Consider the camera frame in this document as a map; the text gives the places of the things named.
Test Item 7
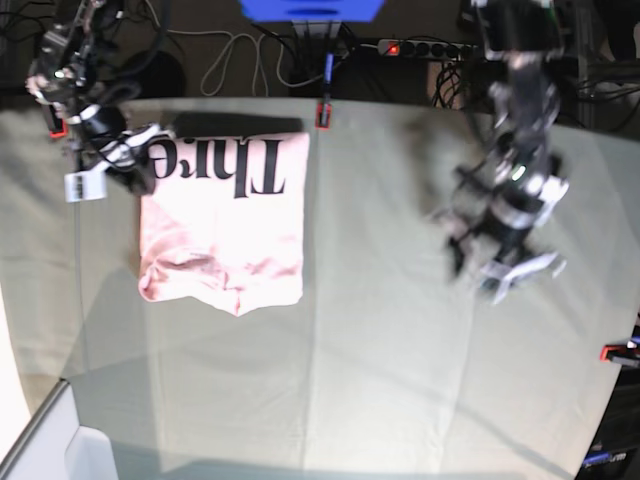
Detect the green table cloth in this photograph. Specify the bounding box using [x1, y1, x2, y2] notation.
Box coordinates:
[1, 99, 639, 479]

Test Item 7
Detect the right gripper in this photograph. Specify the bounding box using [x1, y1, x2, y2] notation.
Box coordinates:
[64, 123, 173, 203]

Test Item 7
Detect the pink t-shirt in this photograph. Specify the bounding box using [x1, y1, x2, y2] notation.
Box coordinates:
[138, 132, 310, 317]

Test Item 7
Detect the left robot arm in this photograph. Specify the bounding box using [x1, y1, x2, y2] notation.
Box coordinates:
[432, 1, 570, 303]

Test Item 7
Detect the white cable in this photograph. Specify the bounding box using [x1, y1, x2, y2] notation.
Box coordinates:
[144, 0, 326, 97]

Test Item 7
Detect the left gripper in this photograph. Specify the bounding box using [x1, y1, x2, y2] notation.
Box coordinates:
[424, 199, 569, 306]

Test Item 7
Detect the black round floor object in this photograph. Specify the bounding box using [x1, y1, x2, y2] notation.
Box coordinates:
[131, 51, 187, 99]

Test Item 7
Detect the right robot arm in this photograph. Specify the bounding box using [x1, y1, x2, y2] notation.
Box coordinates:
[25, 1, 174, 203]

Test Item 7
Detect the red black clamp left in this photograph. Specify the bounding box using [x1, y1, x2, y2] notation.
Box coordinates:
[42, 104, 68, 140]

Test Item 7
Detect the white plastic bin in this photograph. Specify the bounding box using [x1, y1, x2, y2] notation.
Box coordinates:
[1, 379, 119, 480]

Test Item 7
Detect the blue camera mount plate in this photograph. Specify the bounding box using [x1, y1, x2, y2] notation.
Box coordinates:
[239, 0, 384, 22]

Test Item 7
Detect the red black clamp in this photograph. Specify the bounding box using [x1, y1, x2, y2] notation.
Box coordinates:
[315, 52, 334, 130]
[600, 337, 640, 369]
[42, 104, 68, 140]

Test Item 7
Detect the red black clamp centre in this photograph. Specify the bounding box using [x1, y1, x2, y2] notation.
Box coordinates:
[315, 52, 334, 130]

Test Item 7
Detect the black power strip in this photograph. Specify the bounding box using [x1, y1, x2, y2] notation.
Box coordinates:
[377, 39, 479, 62]

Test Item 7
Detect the red black clamp right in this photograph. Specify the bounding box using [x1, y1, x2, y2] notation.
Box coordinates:
[600, 337, 640, 369]

